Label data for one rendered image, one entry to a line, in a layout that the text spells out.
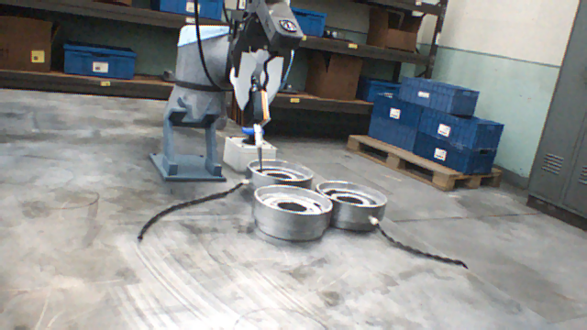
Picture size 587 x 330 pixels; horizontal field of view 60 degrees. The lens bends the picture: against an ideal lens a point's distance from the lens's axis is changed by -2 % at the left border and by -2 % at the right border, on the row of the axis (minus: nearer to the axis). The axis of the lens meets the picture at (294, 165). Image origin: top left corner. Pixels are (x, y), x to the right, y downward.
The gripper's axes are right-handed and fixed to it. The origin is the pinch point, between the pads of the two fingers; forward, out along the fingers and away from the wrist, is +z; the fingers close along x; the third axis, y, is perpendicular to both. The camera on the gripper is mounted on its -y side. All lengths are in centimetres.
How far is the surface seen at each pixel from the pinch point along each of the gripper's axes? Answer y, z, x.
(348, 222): -20.5, 11.8, -7.8
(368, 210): -21.7, 9.6, -9.8
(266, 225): -21.1, 11.6, 4.9
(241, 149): 4.5, 9.0, -0.6
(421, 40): 404, -20, -360
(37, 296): -32.0, 12.9, 31.0
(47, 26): 334, 15, 27
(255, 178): -8.0, 9.9, 1.5
